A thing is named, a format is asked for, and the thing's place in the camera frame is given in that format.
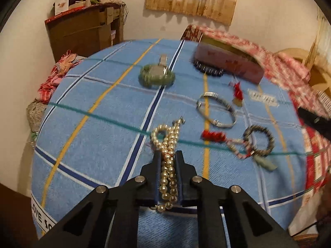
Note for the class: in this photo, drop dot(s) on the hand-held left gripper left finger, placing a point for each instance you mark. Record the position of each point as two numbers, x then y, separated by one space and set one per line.
157 178

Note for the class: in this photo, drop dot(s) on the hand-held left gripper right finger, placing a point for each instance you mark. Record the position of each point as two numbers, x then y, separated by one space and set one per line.
180 178

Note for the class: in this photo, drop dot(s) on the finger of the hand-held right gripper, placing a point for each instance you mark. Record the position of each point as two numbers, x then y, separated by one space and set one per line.
314 121

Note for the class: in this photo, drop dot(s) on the silver metal bangle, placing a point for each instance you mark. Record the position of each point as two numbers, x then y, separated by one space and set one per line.
200 106

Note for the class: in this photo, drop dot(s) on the red tassel pendant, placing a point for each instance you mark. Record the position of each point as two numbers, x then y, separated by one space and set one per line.
238 91

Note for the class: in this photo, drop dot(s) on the green jade bangle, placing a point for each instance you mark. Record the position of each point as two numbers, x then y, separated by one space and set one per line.
147 78

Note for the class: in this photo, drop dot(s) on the pink tin box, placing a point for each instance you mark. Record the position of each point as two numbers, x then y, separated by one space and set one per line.
227 62

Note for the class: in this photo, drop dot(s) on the silver wristwatch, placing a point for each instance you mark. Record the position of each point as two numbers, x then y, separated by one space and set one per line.
158 70

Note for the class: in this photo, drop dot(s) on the striped pillow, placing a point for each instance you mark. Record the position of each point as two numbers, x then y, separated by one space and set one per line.
323 99

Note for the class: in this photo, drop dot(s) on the cream wooden headboard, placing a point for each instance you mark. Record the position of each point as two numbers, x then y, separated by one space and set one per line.
320 77

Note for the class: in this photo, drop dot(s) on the red patterned bedspread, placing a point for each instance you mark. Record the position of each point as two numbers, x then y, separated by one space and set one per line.
284 64

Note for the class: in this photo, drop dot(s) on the blue plaid towel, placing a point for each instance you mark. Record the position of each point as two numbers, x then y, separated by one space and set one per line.
103 139

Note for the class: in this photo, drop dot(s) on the beige patterned side curtain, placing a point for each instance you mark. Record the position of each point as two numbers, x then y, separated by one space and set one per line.
322 38

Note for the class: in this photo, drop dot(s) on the grey woven bag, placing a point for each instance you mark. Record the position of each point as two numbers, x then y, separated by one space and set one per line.
36 115

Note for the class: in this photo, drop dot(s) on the pink clothes pile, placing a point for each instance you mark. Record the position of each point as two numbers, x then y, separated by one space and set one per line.
54 77

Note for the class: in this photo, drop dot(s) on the brown wooden desk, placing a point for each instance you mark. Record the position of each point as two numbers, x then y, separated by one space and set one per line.
77 36

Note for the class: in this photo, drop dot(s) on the flat red box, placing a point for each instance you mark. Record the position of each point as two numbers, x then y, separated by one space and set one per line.
62 15

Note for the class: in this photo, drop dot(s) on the white cardboard box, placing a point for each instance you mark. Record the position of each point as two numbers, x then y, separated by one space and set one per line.
62 1

